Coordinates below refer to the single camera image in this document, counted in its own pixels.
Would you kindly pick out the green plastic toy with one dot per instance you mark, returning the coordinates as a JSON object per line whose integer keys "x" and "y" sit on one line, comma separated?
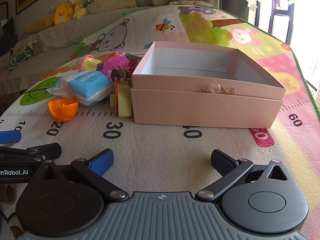
{"x": 132, "y": 55}

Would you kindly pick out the wall sticker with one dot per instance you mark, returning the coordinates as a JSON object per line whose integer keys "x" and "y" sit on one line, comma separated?
{"x": 51, "y": 10}

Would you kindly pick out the beige covered sofa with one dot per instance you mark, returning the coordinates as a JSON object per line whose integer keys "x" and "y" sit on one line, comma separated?
{"x": 62, "y": 35}

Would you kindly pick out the yellow plastic toy block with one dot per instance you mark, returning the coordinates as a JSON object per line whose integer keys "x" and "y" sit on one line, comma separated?
{"x": 123, "y": 102}

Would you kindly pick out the green cloth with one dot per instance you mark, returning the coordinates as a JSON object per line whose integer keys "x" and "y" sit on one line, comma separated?
{"x": 20, "y": 56}

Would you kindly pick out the long yellow pillow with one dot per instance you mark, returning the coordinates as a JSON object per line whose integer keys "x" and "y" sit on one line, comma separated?
{"x": 40, "y": 25}

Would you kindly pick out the brown plush toy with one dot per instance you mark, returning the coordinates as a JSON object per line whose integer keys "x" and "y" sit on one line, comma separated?
{"x": 37, "y": 47}

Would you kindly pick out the small brown trinket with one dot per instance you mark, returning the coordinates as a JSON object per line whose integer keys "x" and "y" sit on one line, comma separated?
{"x": 121, "y": 74}

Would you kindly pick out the yellow duck plush backpack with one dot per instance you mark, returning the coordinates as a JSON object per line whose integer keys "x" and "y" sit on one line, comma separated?
{"x": 62, "y": 13}

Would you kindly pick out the yellow pink cupcake toy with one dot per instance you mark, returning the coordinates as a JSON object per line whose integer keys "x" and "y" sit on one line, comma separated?
{"x": 88, "y": 63}

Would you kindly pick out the small red toy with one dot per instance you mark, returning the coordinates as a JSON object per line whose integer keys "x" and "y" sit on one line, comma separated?
{"x": 133, "y": 62}

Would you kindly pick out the pink cardboard box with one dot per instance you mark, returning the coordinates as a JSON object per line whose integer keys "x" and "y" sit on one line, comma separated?
{"x": 200, "y": 107}

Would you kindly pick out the orange plastic half shell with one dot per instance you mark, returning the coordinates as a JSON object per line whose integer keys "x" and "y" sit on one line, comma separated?
{"x": 65, "y": 110}

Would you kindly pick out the blue tissue packet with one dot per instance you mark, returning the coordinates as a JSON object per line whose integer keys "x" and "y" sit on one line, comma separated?
{"x": 91, "y": 87}

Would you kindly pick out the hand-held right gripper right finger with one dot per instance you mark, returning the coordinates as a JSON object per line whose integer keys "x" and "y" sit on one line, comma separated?
{"x": 222, "y": 162}

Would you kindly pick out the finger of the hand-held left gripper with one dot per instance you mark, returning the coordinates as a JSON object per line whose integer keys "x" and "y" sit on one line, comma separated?
{"x": 47, "y": 150}
{"x": 10, "y": 137}

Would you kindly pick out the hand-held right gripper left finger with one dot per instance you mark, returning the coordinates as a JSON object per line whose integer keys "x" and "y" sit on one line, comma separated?
{"x": 102, "y": 161}

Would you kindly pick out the cartoon printed play mat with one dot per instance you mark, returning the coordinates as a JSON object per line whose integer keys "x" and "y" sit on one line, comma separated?
{"x": 150, "y": 142}

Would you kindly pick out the small yellow plush toy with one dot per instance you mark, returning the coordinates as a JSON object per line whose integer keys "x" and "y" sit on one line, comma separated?
{"x": 78, "y": 8}

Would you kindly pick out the pink bird toy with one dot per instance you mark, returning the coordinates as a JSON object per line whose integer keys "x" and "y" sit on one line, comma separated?
{"x": 117, "y": 55}

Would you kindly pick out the pink plastic mesh basket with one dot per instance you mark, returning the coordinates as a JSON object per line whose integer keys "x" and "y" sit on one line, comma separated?
{"x": 113, "y": 66}

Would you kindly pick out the black panel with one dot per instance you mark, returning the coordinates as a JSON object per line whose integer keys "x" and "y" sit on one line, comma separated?
{"x": 7, "y": 37}

